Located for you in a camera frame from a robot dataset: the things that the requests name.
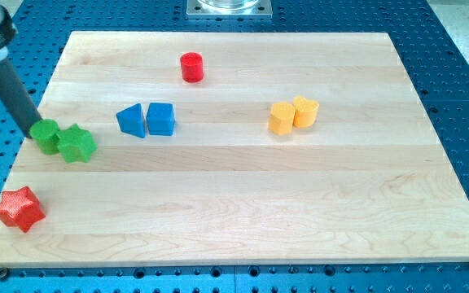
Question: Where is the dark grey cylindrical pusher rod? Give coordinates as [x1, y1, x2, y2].
[0, 59, 42, 138]

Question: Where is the red star block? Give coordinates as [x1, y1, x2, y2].
[0, 186, 46, 233]

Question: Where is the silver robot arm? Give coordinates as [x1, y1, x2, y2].
[0, 4, 42, 138]

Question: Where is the green star block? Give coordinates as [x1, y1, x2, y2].
[57, 124, 97, 163]

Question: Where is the green cylinder block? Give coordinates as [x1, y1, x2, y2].
[29, 119, 60, 155]

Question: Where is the blue triangle block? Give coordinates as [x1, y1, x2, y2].
[116, 103, 146, 138]

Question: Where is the blue cube block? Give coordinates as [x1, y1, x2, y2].
[146, 103, 175, 136]

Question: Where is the light wooden board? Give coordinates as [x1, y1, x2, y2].
[0, 31, 469, 268]

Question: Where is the red cylinder block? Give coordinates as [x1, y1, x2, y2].
[180, 52, 204, 83]

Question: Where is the yellow pentagon block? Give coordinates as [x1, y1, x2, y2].
[268, 102, 296, 135]

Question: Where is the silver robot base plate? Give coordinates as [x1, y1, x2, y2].
[186, 0, 273, 19]

